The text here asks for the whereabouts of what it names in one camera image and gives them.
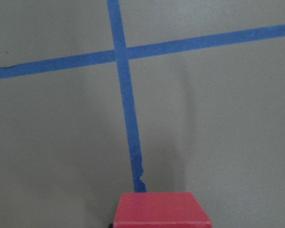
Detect blue tape grid lines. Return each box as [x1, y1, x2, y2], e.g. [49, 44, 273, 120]
[0, 0, 285, 192]

